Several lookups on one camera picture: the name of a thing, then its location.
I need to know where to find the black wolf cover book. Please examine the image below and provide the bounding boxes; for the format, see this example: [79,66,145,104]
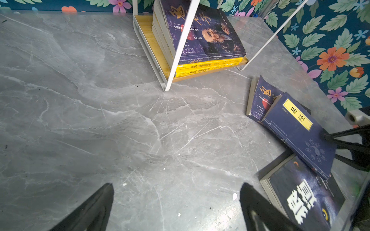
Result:
[258,150,346,231]

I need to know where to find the dark illustrated cover book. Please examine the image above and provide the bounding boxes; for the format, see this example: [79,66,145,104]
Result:
[152,1,246,65]

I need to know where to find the wooden shelf white frame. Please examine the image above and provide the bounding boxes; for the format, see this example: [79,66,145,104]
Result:
[132,1,309,92]

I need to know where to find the yellow cartoon cover book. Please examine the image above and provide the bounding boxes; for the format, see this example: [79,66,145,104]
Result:
[151,11,245,71]

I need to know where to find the yellow book under shelf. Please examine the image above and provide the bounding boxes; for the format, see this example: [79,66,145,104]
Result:
[151,23,249,79]

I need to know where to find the purple book under right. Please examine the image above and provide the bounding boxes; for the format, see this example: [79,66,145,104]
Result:
[246,75,284,122]

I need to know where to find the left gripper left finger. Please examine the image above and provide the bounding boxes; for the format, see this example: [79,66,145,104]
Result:
[51,183,114,231]

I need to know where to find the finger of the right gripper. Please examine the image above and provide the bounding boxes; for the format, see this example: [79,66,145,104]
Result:
[335,151,370,172]
[323,125,370,152]

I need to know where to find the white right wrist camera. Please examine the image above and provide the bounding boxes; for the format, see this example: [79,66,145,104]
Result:
[345,109,370,127]

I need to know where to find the navy book right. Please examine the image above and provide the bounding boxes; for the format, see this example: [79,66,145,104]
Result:
[261,93,337,180]

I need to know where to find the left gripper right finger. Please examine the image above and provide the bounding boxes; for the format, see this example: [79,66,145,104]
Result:
[240,182,301,231]

